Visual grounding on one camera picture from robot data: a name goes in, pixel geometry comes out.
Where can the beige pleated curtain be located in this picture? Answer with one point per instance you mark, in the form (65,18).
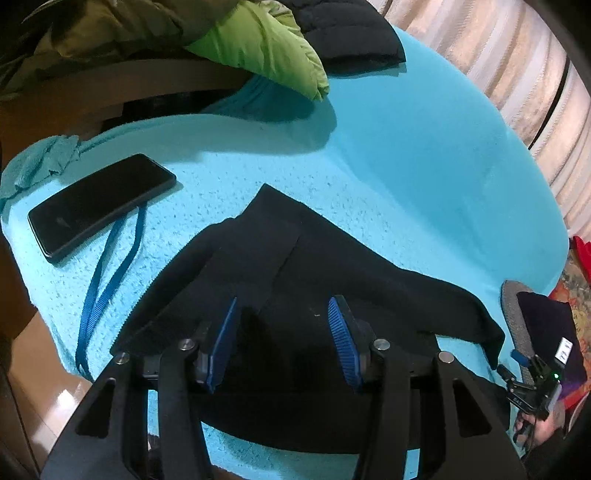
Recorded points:
(485,55)

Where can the black quilted jacket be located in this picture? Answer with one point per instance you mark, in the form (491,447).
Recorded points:
(351,32)

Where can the olive and lime jacket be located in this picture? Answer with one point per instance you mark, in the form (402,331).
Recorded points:
(258,46)

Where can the turquoise fleece blanket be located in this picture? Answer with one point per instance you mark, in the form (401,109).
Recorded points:
(392,161)

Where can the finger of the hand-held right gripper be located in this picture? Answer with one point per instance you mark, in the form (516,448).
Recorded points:
(518,356)

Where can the grey slipper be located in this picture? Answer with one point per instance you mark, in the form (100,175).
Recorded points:
(515,314)

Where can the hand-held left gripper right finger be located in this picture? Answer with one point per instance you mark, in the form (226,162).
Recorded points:
(341,344)

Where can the black smartphone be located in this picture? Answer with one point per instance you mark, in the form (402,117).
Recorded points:
(97,205)

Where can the brown wooden chair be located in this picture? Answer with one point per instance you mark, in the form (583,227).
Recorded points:
(138,78)

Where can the person's right hand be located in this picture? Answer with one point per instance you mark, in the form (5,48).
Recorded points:
(545,429)

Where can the black pants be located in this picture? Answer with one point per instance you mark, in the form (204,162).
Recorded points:
(323,258)

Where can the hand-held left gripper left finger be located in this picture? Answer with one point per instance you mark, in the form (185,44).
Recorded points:
(224,344)

